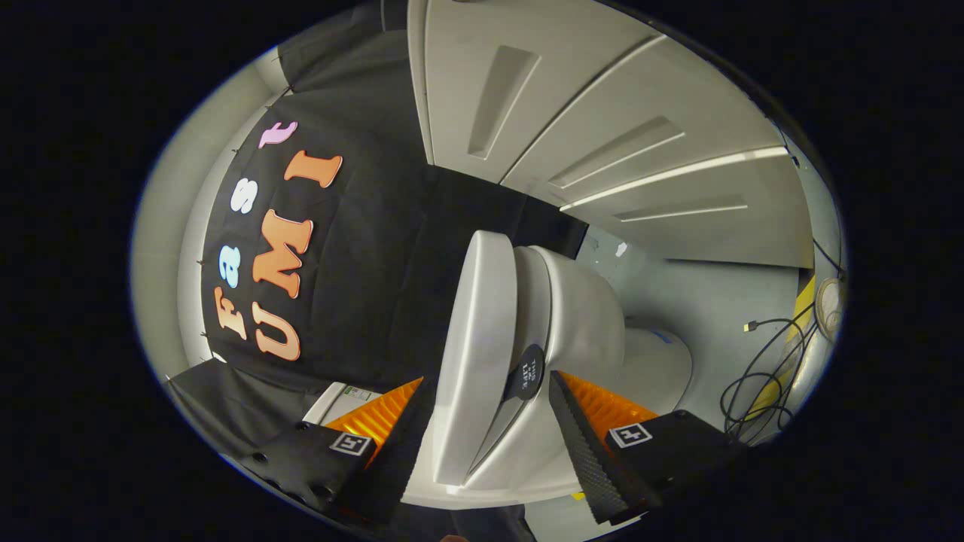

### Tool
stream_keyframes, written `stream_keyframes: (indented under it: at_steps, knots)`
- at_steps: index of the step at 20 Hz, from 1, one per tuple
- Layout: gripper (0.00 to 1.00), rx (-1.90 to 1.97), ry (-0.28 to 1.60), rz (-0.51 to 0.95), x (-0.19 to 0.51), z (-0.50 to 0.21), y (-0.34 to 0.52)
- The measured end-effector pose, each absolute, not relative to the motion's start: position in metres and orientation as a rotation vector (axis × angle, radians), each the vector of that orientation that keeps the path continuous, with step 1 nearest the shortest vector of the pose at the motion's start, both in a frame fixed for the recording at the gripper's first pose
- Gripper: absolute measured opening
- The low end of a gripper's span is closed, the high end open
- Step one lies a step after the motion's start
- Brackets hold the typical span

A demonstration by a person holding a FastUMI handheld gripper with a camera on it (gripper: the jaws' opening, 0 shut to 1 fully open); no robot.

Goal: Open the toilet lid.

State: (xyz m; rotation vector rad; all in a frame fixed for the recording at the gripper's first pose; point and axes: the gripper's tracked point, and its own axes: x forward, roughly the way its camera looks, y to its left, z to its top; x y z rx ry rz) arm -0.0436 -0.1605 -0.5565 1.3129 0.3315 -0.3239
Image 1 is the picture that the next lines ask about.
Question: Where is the white toilet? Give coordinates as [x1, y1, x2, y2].
[301, 245, 694, 509]

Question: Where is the white toilet lid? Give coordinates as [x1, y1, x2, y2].
[433, 230, 547, 487]

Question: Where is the black backdrop cloth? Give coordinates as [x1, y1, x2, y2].
[162, 0, 590, 464]

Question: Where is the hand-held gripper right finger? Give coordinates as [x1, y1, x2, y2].
[548, 370, 754, 526]

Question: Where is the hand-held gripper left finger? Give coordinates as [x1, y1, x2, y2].
[241, 375, 440, 528]

